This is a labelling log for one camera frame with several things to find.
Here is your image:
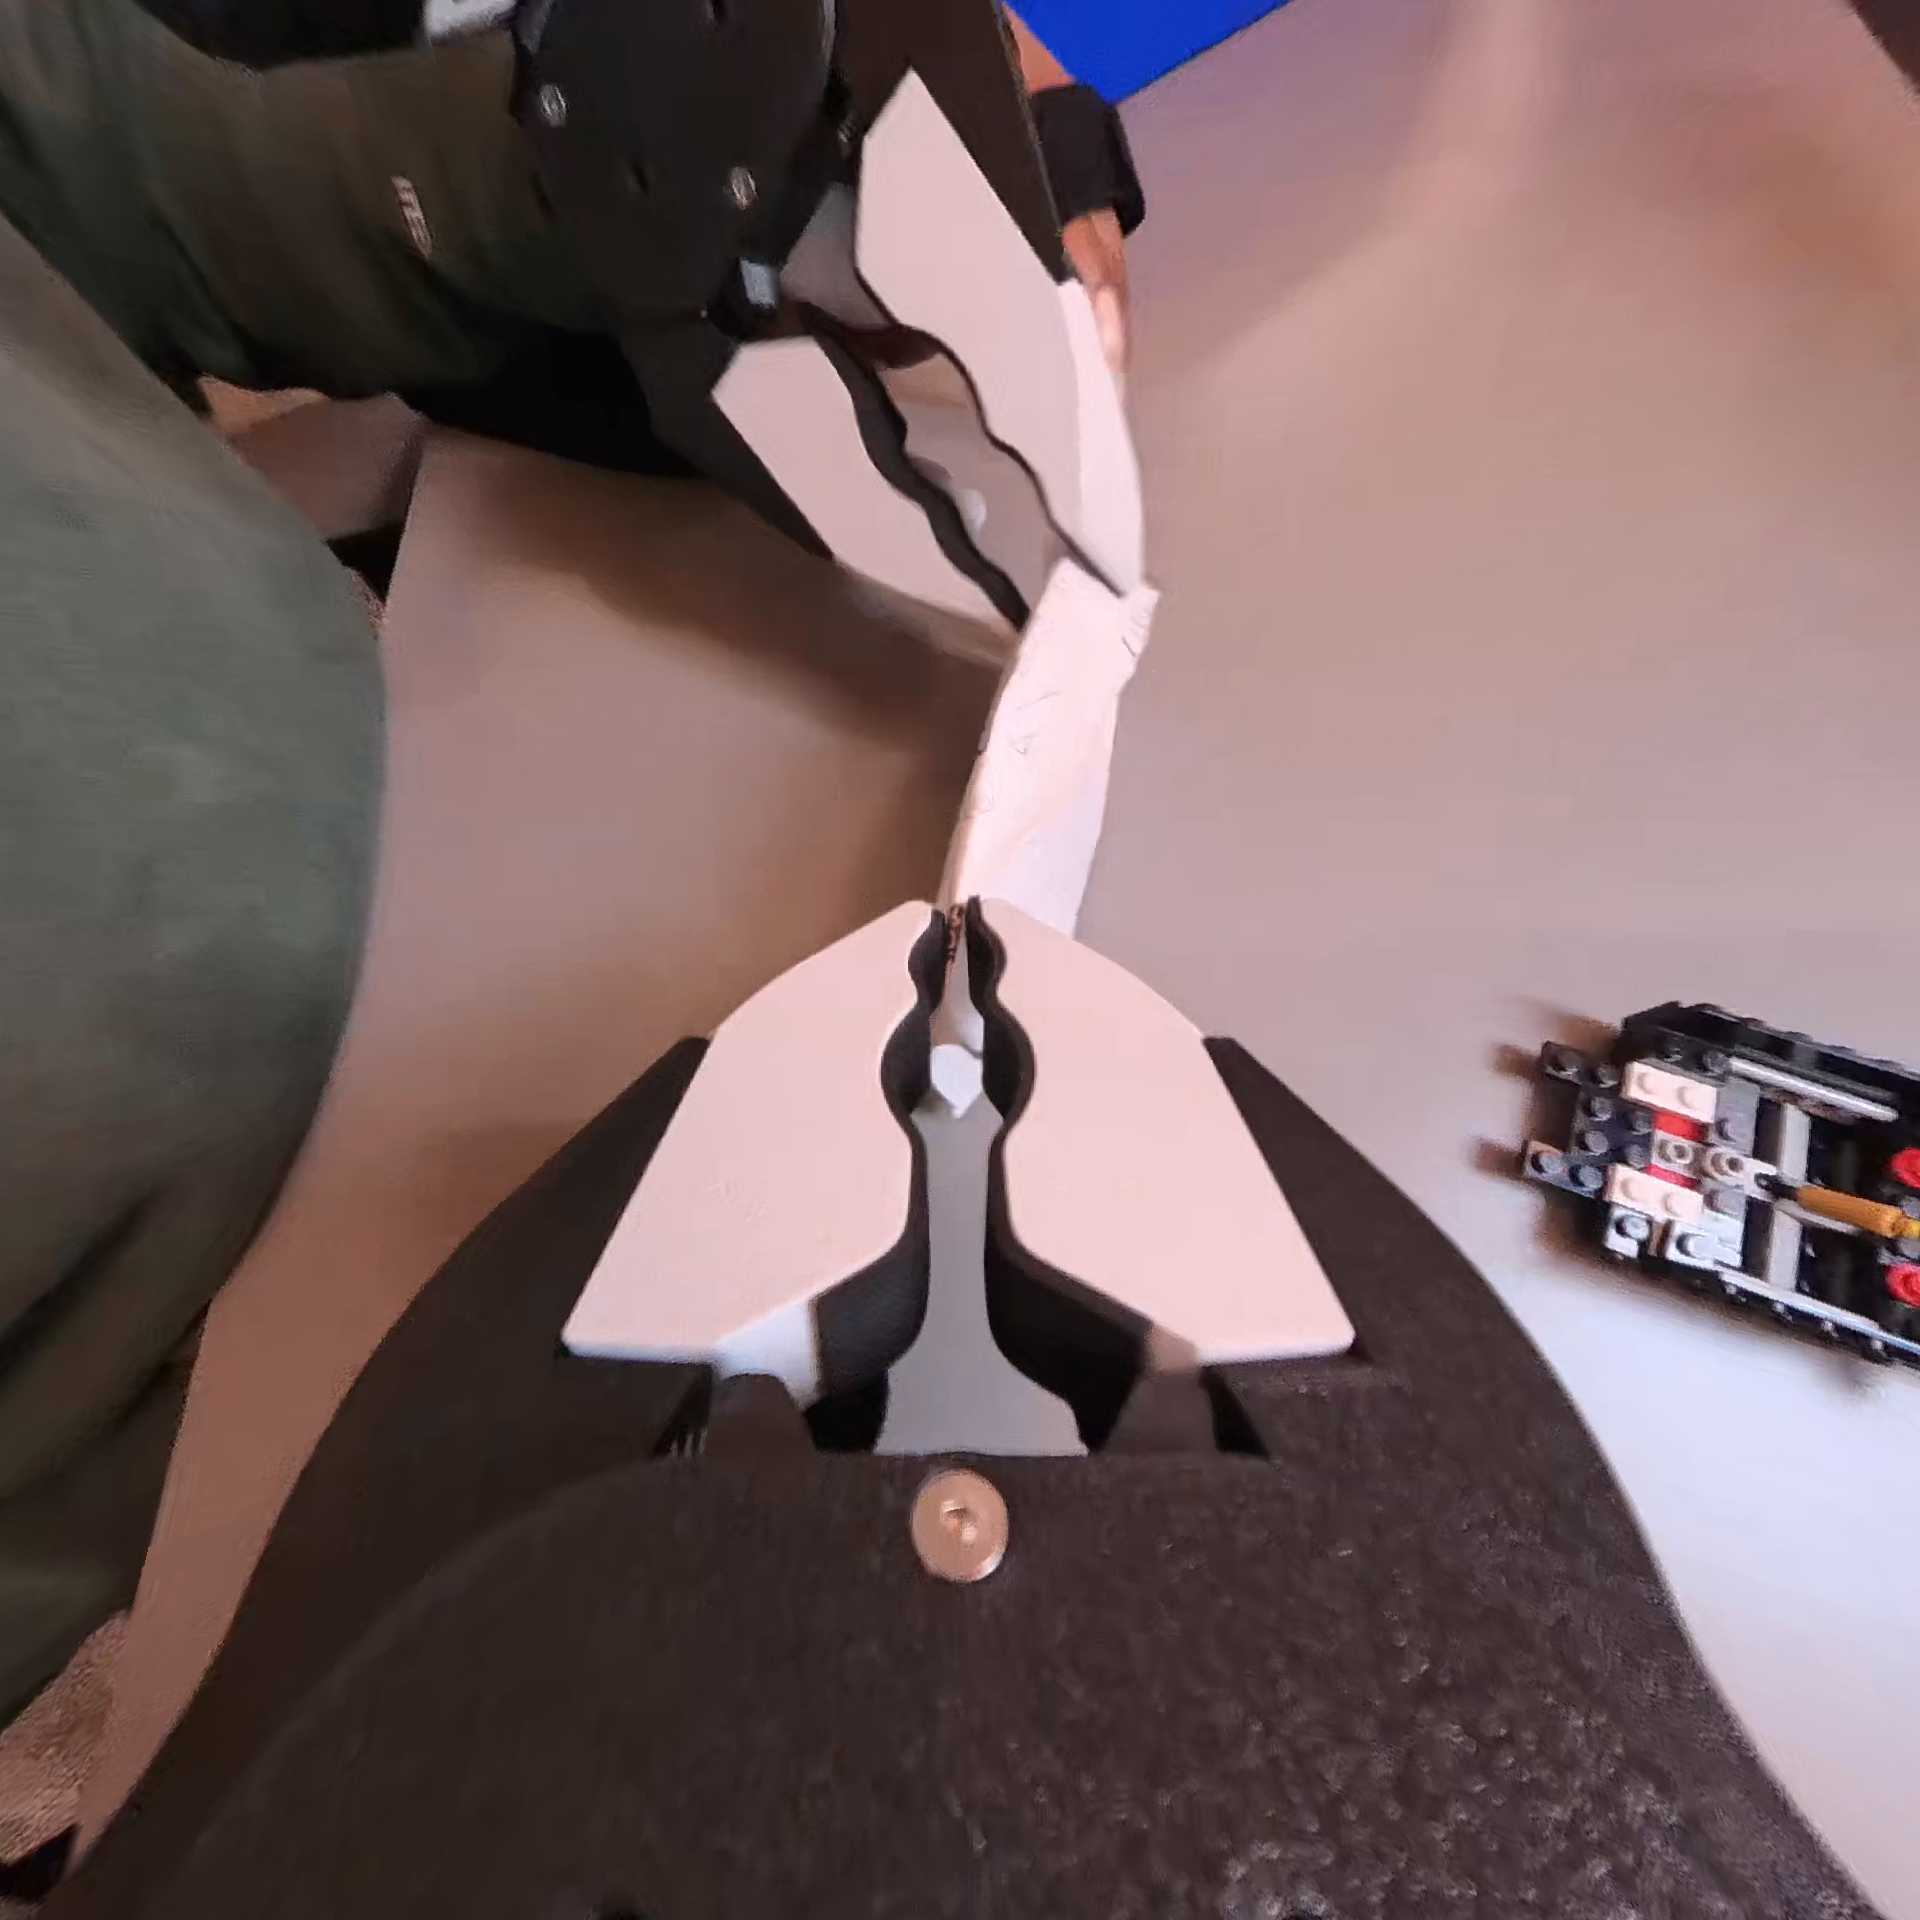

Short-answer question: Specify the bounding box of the partly built lego car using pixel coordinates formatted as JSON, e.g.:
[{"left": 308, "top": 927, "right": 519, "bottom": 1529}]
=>
[{"left": 1513, "top": 997, "right": 1920, "bottom": 1369}]

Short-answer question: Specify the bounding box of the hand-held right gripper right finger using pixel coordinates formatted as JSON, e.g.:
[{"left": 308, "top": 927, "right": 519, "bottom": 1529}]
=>
[{"left": 961, "top": 898, "right": 1365, "bottom": 1426}]

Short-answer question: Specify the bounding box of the blue plastic bin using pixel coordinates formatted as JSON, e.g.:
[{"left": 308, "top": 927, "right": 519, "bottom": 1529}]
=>
[{"left": 1003, "top": 0, "right": 1298, "bottom": 109}]

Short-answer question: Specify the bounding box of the person's left hand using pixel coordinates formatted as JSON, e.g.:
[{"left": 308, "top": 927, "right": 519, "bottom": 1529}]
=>
[{"left": 1003, "top": 14, "right": 1144, "bottom": 387}]

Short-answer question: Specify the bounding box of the single printed paper bag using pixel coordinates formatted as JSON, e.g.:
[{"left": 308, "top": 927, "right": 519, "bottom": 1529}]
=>
[{"left": 936, "top": 567, "right": 1165, "bottom": 1129}]

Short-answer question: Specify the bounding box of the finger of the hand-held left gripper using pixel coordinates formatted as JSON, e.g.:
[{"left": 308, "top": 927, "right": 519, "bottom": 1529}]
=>
[
  {"left": 848, "top": 67, "right": 1154, "bottom": 607},
  {"left": 704, "top": 321, "right": 1041, "bottom": 637}
]

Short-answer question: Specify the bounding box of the person's left forearm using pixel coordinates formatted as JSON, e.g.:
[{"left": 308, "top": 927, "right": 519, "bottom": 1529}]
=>
[{"left": 0, "top": 0, "right": 729, "bottom": 476}]

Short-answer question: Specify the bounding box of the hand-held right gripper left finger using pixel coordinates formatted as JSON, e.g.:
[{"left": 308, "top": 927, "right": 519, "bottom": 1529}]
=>
[{"left": 563, "top": 898, "right": 962, "bottom": 1418}]

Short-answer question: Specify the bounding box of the person's green sweatshirt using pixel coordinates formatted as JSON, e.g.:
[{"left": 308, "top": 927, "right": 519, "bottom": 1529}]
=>
[{"left": 0, "top": 206, "right": 395, "bottom": 1733}]

